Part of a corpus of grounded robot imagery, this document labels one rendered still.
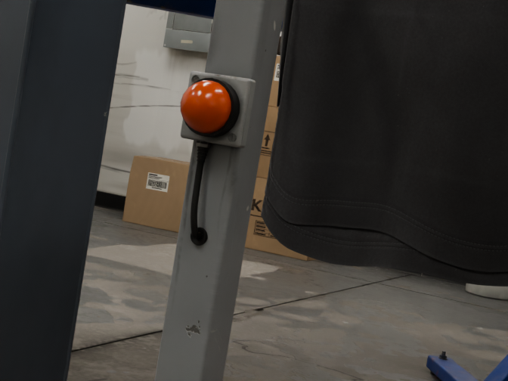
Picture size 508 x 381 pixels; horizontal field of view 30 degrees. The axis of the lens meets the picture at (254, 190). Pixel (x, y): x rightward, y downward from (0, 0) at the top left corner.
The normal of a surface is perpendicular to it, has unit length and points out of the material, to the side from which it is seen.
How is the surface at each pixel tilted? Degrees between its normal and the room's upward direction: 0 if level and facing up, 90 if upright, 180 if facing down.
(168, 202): 90
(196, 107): 100
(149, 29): 90
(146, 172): 87
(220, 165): 90
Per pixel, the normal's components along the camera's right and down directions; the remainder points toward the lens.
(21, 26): -0.66, -0.07
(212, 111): 0.35, 0.27
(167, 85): -0.41, -0.02
